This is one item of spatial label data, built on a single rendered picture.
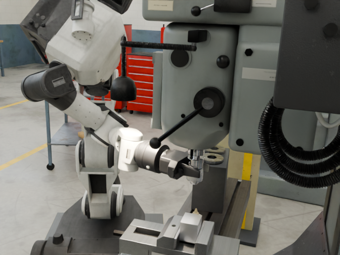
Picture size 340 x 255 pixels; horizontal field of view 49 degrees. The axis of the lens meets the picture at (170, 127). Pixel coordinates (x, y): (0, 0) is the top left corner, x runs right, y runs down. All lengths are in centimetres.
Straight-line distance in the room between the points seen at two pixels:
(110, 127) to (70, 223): 86
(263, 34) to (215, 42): 11
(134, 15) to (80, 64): 959
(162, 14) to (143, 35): 986
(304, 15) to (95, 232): 163
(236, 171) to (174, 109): 203
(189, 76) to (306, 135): 30
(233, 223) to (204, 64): 70
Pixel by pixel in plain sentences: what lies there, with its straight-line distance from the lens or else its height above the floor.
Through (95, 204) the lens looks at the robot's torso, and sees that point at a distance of 191.
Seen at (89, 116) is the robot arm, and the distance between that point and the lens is 135.
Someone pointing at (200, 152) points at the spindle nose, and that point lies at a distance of 101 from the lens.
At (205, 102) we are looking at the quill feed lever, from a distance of 85.
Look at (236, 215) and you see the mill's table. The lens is 145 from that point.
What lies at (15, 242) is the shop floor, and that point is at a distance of 307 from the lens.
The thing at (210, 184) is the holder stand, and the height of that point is 105.
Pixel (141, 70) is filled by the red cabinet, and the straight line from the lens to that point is 605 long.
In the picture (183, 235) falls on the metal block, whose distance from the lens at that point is 112.
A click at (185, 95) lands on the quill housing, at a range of 90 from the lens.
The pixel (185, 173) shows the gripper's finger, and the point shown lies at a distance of 104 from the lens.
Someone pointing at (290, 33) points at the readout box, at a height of 163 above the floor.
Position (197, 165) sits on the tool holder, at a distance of 103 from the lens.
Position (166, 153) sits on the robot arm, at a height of 126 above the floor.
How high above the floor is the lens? 165
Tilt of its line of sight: 17 degrees down
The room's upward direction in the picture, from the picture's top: 2 degrees clockwise
